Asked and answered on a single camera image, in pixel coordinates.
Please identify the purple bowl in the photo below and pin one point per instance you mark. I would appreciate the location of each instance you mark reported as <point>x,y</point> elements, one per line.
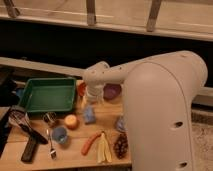
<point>111,91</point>

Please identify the metal whisk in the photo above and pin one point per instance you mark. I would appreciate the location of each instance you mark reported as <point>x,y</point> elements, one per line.
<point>17,118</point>

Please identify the metal fork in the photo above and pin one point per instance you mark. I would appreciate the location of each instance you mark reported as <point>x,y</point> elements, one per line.
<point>52,150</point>

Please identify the blue sponge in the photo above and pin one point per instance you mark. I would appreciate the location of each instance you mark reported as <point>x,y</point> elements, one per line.
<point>88,114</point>

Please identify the small metal cup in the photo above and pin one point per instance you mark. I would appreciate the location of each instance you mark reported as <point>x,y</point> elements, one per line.
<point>50,118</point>

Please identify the wooden cutting board table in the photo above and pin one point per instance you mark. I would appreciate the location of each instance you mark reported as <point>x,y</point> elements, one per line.
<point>68,155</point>

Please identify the yellow orange toy cup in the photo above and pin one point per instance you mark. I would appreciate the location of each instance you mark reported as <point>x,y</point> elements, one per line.
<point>71,122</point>

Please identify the crumpled blue cloth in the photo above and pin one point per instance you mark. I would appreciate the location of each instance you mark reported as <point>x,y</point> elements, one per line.
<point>120,125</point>

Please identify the yellow toy banana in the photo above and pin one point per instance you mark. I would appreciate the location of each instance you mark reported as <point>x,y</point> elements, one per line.
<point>103,153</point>

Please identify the orange toy carrot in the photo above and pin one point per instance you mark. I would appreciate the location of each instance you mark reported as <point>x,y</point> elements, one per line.
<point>88,143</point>

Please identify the orange bowl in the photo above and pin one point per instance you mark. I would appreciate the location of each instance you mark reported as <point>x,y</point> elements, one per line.
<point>81,89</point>

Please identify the green plastic tray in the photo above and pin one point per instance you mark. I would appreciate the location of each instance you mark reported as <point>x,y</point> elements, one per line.
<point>42,95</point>

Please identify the blue plastic cup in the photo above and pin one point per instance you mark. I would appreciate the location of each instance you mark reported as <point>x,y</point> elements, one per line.
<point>59,134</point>

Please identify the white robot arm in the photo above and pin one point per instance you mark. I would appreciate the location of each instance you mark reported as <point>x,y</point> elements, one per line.
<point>157,95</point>

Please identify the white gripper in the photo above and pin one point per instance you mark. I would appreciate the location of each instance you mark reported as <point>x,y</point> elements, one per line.
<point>93,94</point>

